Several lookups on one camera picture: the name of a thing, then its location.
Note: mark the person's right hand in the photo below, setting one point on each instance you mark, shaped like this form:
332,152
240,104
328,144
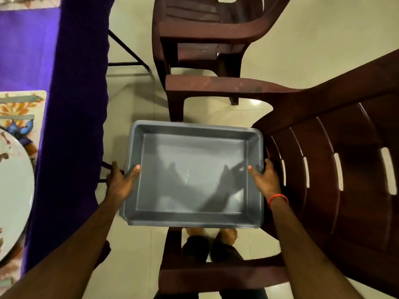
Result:
268,182

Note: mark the person's left hand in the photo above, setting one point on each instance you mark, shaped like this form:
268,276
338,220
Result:
120,186

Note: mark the grey plastic tray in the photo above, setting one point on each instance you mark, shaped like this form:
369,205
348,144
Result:
193,177

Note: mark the white floral plate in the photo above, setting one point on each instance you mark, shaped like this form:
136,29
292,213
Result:
12,190

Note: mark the person's right forearm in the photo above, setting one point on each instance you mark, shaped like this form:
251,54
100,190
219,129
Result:
312,252

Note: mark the person's left forearm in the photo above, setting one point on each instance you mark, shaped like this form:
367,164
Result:
62,258

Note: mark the person's right foot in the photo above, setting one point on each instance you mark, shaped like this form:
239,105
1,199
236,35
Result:
228,234

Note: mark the person's foot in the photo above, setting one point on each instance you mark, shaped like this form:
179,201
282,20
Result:
195,231
228,234

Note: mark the purple tablecloth table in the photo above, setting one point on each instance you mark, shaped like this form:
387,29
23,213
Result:
68,121

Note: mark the person's left foot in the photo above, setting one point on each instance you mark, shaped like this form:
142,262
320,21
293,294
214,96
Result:
195,231

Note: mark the person's dark trousers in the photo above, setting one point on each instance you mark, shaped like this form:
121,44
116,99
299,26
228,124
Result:
209,252

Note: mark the red wrist thread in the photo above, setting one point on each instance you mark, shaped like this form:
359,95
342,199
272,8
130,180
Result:
277,198

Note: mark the brown plastic chair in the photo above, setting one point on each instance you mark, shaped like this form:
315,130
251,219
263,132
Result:
336,165
199,34

